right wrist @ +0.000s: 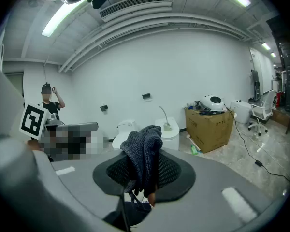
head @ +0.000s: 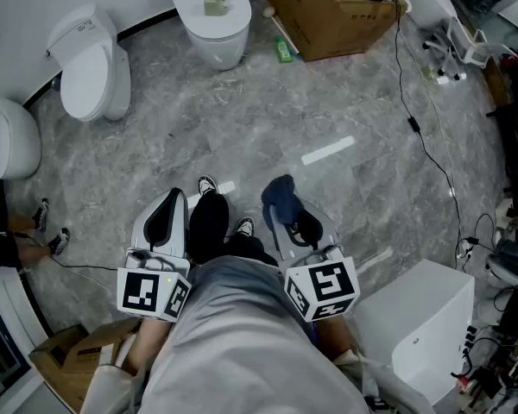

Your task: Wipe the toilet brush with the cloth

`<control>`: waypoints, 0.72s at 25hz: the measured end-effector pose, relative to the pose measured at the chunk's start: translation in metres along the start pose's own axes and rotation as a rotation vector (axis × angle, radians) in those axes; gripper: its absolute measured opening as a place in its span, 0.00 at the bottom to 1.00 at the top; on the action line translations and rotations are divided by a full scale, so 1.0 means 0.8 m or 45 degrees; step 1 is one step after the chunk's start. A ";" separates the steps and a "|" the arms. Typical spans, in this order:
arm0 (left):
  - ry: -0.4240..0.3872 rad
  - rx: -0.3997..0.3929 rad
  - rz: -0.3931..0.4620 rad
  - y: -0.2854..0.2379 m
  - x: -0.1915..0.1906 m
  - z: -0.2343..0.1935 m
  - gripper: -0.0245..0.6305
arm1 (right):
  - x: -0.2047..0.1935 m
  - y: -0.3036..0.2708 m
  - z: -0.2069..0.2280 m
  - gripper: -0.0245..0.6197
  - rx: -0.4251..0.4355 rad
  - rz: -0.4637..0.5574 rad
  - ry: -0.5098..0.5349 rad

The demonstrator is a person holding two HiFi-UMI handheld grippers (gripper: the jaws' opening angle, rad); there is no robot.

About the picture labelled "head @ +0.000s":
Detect person's grey shirt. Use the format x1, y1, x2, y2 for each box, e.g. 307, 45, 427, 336
140, 254, 370, 414

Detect white ball-tipped stick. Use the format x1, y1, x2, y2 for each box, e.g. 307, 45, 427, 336
262, 7, 304, 58

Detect person's shoe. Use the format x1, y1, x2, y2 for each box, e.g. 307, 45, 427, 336
197, 175, 219, 198
233, 216, 256, 237

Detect white egg-shaped toilet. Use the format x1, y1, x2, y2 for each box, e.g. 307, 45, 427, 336
0, 97, 43, 181

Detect person's right shoe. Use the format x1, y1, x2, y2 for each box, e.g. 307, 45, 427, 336
233, 216, 256, 237

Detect white box appliance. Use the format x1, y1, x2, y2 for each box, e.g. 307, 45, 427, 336
356, 259, 476, 407

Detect person's black trousers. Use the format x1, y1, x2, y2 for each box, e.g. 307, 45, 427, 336
188, 191, 281, 267

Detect white armrest frame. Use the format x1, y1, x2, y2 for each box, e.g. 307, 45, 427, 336
422, 15, 518, 84

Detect person's right forearm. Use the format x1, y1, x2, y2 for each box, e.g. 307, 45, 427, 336
317, 317, 362, 364

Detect small cardboard box red label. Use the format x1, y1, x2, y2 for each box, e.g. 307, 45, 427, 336
62, 318, 142, 377

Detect white flat-lid smart toilet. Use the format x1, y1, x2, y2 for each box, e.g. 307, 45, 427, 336
167, 0, 253, 72

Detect person's left forearm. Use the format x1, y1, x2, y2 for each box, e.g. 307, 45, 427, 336
123, 317, 176, 377

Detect thin black floor cable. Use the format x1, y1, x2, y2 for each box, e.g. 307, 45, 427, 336
8, 229, 120, 273

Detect green cleaner bottle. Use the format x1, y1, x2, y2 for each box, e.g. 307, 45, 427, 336
274, 35, 295, 65

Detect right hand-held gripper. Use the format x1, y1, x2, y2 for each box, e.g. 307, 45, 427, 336
262, 200, 362, 323

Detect large brown cardboard box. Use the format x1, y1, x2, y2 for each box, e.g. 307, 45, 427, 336
262, 0, 409, 63

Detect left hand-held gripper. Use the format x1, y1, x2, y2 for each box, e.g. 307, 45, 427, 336
117, 186, 193, 323

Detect black power cable with adapter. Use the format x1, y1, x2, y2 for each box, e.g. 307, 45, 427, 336
390, 0, 480, 258

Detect white one-piece tank toilet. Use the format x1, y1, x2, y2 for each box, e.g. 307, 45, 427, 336
46, 2, 132, 123

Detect person's left shoe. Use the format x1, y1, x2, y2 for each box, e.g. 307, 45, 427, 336
197, 175, 219, 198

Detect person's white jacket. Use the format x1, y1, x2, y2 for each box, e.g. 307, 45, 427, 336
79, 347, 398, 414

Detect dark blue knitted cloth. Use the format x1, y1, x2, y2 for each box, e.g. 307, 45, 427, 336
261, 173, 306, 227

